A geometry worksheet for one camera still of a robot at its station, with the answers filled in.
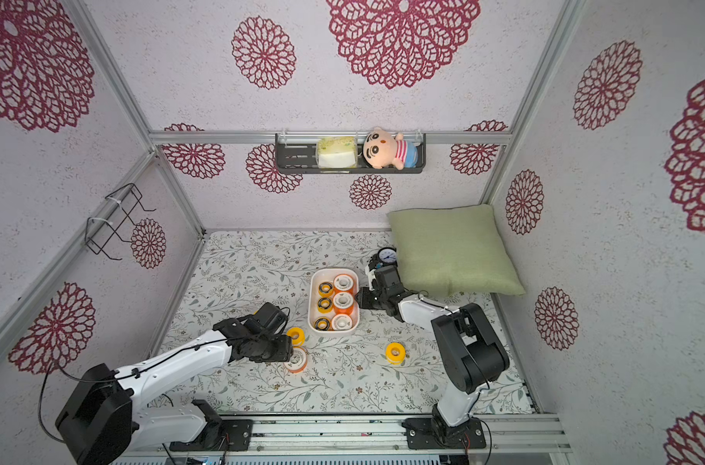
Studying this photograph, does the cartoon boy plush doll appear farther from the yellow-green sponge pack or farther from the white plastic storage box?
the white plastic storage box

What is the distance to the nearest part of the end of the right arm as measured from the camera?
70 centimetres

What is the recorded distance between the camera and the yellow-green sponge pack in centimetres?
91
